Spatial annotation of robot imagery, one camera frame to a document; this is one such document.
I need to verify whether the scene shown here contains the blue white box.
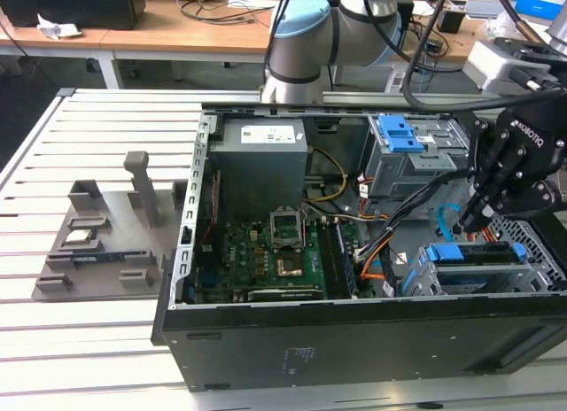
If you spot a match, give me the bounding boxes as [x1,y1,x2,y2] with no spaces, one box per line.
[513,0,567,22]

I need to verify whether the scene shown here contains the grey metal drive cage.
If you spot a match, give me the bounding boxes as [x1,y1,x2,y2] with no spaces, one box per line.
[361,116,478,202]

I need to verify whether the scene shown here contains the silver CPU chip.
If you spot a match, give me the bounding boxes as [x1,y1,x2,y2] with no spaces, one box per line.
[64,229,97,246]

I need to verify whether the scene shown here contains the installed RAM stick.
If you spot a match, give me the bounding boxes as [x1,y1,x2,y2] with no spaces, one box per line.
[334,222,358,298]

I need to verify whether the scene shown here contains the crumpled white paper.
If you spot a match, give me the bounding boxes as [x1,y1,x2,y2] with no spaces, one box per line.
[35,12,83,41]

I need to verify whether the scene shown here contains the black graphics card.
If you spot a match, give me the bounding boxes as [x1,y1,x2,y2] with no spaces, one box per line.
[245,285,324,304]

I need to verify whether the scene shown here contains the thin locking lever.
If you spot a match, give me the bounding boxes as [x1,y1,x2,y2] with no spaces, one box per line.
[298,205,308,252]

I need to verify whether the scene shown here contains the black cable coil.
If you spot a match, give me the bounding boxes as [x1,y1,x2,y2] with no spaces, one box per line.
[176,0,272,27]

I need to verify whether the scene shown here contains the grey parts rack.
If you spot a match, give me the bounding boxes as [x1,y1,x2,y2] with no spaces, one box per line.
[34,151,190,304]

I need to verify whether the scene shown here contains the white power strip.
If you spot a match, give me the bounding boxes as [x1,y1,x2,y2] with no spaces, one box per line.
[384,72,407,93]

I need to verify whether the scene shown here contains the red thin wire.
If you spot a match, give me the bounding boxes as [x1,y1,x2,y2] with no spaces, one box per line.
[197,170,222,252]

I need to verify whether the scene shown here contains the orange flat wire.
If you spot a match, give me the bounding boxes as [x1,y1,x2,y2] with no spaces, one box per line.
[361,240,391,282]

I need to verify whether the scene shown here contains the blue wire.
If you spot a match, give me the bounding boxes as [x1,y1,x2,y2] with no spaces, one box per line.
[435,204,462,244]

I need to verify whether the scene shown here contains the hard disk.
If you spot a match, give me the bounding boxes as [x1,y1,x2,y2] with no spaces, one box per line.
[400,241,528,297]

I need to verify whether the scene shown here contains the black cable bundle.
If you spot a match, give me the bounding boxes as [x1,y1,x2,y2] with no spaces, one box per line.
[353,174,471,264]

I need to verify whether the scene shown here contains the clear plastic bag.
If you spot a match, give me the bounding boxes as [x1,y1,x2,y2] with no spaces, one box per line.
[480,10,532,43]

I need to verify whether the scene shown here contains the coloured power wire bundle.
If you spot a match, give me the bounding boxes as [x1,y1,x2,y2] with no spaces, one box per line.
[356,174,391,224]

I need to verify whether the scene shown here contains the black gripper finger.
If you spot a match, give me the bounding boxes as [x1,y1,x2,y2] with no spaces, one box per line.
[458,117,493,229]
[469,182,558,233]

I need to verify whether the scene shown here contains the black PC case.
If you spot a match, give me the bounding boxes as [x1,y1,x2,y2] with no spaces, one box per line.
[150,101,567,392]

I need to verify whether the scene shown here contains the small black box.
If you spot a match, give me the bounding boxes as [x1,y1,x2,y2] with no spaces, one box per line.
[437,7,466,35]

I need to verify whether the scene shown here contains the metal socket cover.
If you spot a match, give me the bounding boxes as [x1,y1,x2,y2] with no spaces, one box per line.
[269,205,307,252]

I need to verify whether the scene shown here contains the grey power supply unit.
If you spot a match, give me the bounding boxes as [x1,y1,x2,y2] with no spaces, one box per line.
[206,118,309,221]

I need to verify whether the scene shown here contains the blue plastic drive latch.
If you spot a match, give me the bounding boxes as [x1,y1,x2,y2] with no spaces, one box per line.
[378,113,425,154]

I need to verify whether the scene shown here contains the grey flat tray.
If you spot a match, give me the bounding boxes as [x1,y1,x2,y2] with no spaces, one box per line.
[464,0,517,20]

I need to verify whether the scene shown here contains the grey metal disk bay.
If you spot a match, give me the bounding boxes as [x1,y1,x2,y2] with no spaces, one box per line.
[396,240,555,299]

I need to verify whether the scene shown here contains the long wooden desk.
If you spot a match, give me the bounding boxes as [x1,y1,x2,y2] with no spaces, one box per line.
[0,0,567,75]

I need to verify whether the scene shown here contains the yellow wires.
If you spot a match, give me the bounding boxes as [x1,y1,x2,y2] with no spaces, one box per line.
[303,147,349,204]

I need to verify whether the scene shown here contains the large black box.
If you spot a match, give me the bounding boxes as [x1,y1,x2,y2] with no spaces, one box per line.
[0,0,146,31]

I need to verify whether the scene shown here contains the black RAM slot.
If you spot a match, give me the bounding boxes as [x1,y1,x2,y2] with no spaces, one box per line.
[316,223,349,299]

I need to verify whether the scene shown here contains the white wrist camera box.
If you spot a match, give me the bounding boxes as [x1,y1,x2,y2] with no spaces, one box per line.
[467,37,557,93]

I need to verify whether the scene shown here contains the CPU socket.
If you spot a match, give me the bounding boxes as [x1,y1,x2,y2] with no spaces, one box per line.
[274,250,307,280]

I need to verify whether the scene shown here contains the green motherboard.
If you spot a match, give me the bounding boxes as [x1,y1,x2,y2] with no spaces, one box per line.
[192,218,355,304]

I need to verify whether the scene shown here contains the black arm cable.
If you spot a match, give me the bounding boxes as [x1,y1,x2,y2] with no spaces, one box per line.
[265,0,567,115]

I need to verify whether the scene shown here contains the black connector orange wire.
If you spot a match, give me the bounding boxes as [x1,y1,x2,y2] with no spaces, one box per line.
[454,222,500,244]

